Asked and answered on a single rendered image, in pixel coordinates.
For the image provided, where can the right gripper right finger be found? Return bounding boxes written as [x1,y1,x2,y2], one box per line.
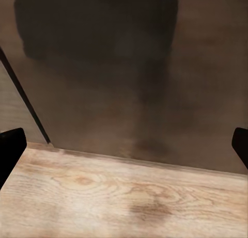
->
[231,127,248,169]

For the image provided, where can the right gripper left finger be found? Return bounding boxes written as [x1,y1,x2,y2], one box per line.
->
[0,128,27,190]

